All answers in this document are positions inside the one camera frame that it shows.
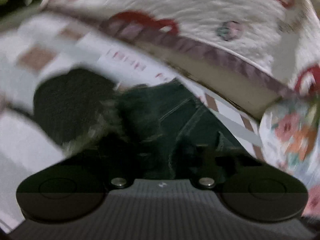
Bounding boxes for floral pastel quilt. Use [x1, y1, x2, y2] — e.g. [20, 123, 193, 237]
[259, 98, 319, 218]

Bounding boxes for white bear print quilt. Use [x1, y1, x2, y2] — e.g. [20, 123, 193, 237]
[39, 0, 320, 98]

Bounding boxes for dark denim jeans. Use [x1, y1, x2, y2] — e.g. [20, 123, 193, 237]
[60, 78, 251, 181]

